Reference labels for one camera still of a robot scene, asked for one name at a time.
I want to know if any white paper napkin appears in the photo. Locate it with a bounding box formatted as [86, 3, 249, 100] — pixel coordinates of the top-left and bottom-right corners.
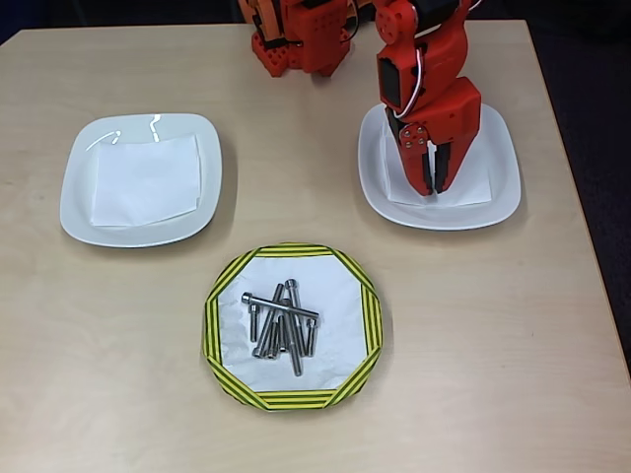
[381, 107, 494, 208]
[90, 133, 204, 231]

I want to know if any white square plate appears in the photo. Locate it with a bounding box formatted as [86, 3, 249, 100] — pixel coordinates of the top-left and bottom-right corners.
[59, 112, 223, 249]
[357, 100, 523, 232]

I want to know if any crumpled white paper liner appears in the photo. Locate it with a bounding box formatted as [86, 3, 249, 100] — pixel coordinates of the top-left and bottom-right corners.
[216, 256, 366, 395]

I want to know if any orange table clamp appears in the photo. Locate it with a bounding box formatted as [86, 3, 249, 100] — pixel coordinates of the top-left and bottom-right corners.
[239, 0, 285, 48]

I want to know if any yellow striped octagonal paper plate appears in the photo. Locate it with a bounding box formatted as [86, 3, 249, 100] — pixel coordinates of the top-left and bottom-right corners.
[200, 240, 385, 414]

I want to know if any white gripper servo cable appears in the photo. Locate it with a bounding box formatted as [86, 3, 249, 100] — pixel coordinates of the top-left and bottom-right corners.
[401, 46, 428, 117]

